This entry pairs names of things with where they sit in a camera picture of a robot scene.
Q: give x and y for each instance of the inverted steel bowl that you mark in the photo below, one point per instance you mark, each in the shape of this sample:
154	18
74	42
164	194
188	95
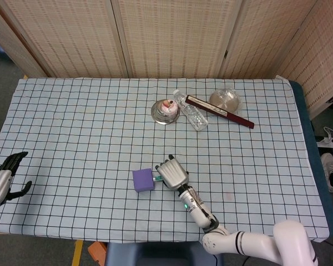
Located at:
161	115

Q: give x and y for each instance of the checkered tablecloth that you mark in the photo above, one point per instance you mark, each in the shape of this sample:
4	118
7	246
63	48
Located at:
100	152

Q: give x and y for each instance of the white sneaker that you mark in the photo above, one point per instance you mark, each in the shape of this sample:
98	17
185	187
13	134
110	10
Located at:
329	170

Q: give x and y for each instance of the woven folding screen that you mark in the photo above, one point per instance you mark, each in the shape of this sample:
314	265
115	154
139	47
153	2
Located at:
166	36

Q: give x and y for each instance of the pink toy cake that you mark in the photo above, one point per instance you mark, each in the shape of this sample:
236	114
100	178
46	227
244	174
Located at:
169	107

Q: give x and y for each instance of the dark red long box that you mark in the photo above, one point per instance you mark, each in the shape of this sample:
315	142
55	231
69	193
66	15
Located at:
219	110

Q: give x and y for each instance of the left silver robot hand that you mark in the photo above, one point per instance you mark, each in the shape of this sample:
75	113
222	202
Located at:
2	177

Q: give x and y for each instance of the clear plastic water bottle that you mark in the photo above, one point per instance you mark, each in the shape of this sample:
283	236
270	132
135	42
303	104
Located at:
192	113

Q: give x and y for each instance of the purple foam cube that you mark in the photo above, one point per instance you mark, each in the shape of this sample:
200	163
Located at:
143	180

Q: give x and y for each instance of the green white marker pen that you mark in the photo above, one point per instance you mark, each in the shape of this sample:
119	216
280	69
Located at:
157	178

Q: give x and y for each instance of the orange box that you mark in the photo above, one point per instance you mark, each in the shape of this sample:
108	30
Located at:
97	249

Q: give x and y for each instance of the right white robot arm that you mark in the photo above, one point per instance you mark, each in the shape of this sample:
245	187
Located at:
238	235

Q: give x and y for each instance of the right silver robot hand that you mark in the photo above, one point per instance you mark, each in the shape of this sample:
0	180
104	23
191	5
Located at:
172	173

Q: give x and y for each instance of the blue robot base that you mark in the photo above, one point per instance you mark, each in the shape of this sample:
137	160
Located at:
155	255

